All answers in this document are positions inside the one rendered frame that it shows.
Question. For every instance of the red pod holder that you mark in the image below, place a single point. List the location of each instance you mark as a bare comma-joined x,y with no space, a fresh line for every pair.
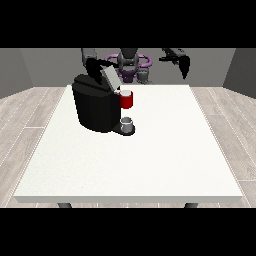
126,101

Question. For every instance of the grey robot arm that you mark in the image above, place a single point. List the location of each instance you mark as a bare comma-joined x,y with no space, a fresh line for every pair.
175,51
88,53

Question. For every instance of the small grey cup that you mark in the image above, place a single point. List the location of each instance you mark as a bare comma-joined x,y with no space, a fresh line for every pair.
126,126

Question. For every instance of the small grey coffee pod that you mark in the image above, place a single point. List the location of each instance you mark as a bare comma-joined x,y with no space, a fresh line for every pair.
143,76

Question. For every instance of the black coffee machine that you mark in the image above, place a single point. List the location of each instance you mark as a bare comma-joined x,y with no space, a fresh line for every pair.
95,106

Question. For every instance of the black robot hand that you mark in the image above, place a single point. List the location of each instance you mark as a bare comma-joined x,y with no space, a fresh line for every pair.
184,63
93,66

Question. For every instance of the grey robot trunk purple rings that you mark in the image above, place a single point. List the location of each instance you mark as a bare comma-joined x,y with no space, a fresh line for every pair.
128,61

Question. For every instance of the pale grey machine lid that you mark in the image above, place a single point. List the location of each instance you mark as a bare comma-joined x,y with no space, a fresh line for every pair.
111,77

